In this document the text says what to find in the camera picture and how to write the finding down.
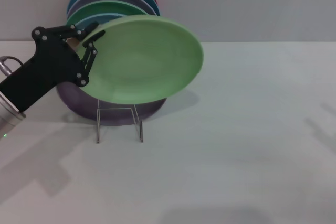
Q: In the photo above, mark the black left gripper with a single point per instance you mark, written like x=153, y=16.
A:
x=50, y=64

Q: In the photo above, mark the light green plate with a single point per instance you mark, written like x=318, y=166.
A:
x=147, y=61

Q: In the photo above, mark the light blue plate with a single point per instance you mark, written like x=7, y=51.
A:
x=105, y=18

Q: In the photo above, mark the dark green plate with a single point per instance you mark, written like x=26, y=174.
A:
x=105, y=7

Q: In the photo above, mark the lilac plate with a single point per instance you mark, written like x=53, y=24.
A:
x=78, y=100

